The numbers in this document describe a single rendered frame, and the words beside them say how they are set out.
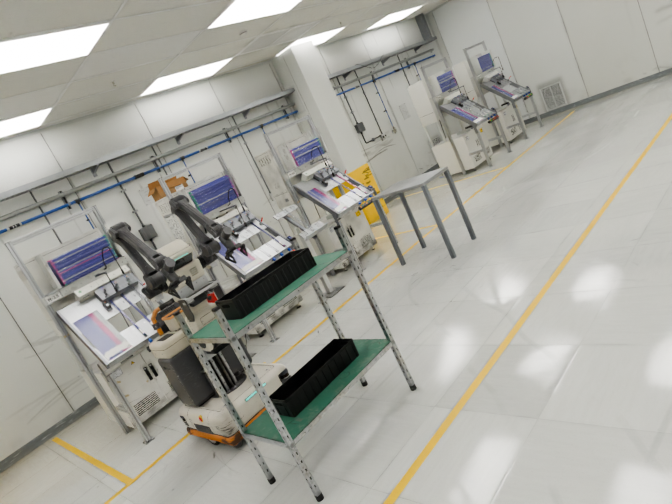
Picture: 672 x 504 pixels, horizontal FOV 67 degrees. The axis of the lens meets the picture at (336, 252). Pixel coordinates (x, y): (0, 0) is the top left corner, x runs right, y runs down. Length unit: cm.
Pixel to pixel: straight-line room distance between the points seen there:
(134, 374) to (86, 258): 109
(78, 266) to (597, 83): 938
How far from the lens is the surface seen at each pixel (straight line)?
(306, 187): 614
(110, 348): 450
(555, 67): 1129
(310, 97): 815
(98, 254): 491
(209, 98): 768
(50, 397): 635
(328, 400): 274
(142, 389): 486
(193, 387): 372
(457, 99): 907
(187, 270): 341
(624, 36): 1090
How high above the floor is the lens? 156
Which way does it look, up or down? 12 degrees down
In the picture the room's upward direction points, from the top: 26 degrees counter-clockwise
